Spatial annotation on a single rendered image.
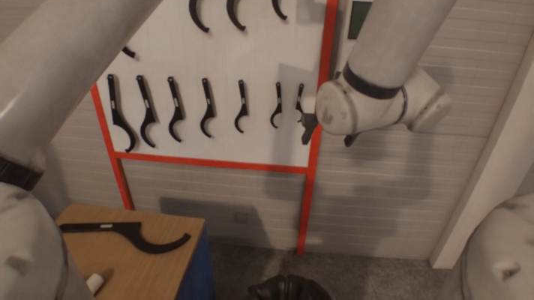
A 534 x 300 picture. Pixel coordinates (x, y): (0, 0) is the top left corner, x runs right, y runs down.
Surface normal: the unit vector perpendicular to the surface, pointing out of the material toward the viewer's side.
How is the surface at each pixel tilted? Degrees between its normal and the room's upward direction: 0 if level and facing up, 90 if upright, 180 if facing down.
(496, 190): 90
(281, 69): 90
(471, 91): 90
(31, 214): 23
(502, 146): 90
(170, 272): 0
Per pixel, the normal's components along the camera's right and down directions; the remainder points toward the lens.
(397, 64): -0.09, 0.72
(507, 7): -0.10, 0.46
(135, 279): 0.03, -0.88
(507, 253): -0.40, -0.83
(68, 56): 0.84, 0.11
